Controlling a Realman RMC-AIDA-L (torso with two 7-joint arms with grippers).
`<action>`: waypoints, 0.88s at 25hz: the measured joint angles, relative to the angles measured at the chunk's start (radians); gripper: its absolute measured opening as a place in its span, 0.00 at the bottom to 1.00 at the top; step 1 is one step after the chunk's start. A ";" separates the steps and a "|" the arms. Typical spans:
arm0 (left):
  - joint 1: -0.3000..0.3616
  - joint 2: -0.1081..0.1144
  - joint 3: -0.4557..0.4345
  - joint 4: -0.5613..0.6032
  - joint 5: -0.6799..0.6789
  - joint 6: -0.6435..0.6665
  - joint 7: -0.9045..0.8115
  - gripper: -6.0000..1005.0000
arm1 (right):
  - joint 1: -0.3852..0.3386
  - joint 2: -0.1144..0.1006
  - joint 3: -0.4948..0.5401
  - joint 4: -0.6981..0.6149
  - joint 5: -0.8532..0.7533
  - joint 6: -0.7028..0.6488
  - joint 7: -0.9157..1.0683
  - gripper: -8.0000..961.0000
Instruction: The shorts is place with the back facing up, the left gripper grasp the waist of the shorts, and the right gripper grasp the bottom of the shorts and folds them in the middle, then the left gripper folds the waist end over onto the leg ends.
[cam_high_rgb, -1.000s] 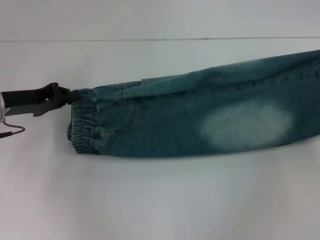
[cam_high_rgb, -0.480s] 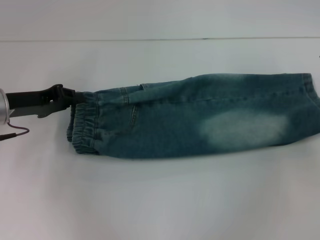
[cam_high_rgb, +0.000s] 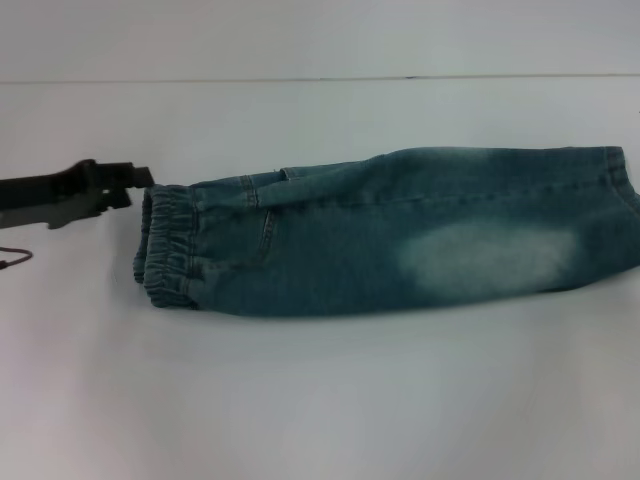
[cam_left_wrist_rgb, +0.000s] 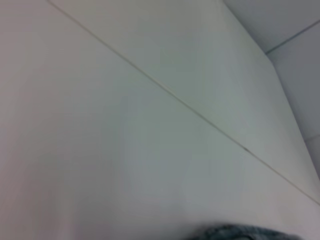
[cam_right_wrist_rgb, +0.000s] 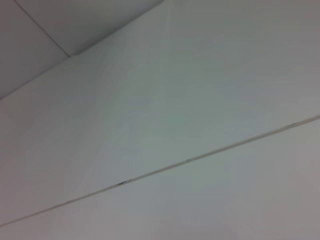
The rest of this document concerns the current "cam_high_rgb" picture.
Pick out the blue denim shorts cartoon print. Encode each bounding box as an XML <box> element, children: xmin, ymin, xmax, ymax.
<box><xmin>132</xmin><ymin>144</ymin><xmax>640</xmax><ymax>319</ymax></box>

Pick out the thin dark gripper cable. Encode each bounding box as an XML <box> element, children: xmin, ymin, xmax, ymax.
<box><xmin>0</xmin><ymin>246</ymin><xmax>34</xmax><ymax>272</ymax></box>

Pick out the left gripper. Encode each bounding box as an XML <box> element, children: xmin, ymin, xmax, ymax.
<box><xmin>0</xmin><ymin>158</ymin><xmax>155</xmax><ymax>232</ymax></box>

